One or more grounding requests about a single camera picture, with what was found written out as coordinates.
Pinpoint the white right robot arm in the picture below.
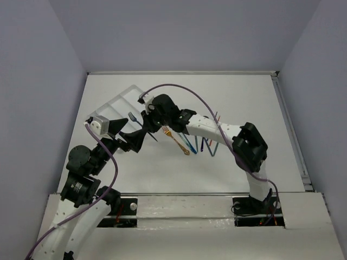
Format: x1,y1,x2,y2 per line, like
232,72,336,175
138,93,272,212

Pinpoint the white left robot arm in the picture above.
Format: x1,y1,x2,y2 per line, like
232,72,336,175
26,116,146,259

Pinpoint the blue plastic knife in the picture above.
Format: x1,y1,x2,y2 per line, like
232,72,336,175
203,138,214,157

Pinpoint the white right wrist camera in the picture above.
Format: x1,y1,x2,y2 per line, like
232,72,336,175
138,93,154,114

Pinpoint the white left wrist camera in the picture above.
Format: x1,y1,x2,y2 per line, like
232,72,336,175
85,115,110,137

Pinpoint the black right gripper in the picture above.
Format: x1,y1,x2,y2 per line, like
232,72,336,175
142,105,171,133

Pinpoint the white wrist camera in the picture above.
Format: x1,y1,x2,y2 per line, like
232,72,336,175
138,93,154,114
85,115,110,137

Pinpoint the blue plastic fork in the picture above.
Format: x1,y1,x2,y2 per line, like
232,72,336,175
128,112,143,128

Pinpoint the teal plastic spoon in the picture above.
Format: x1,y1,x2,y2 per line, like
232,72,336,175
178,133,197,154

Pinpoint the clear divided utensil tray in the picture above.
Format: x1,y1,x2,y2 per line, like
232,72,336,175
87,85,145,133

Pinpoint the green plastic knife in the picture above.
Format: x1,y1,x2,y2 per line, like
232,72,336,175
211,143,219,157

